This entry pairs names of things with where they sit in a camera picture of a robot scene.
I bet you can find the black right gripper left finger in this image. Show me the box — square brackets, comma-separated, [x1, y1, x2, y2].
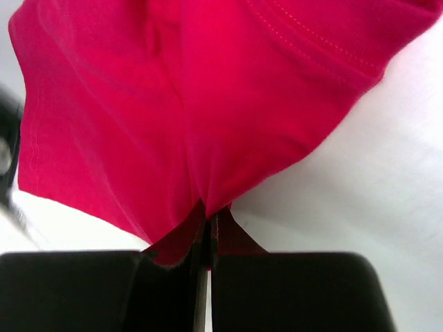
[0, 251, 208, 332]

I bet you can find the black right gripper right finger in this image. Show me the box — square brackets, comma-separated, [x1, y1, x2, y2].
[211, 214, 395, 331]

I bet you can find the red t shirt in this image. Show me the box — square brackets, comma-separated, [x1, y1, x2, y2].
[9, 0, 443, 270]

